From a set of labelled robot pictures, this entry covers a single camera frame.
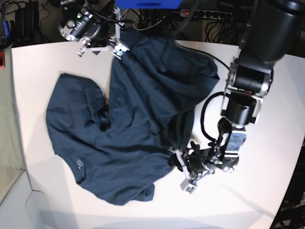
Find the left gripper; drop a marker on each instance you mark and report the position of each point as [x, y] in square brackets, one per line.
[189, 161]

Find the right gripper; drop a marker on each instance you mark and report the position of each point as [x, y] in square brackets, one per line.
[102, 34]

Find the dark blue t-shirt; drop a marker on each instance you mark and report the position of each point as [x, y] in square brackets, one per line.
[117, 147]

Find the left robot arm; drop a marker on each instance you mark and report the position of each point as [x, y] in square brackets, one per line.
[250, 75]

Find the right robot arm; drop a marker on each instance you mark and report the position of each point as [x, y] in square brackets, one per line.
[70, 27]

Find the blue box at top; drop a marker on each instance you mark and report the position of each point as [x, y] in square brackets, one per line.
[148, 4]

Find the black power strip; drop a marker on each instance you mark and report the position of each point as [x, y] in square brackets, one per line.
[206, 15]

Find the blue object at left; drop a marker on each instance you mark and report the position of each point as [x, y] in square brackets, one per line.
[6, 28]

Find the red clamp at table edge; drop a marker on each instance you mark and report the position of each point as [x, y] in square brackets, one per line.
[2, 60]

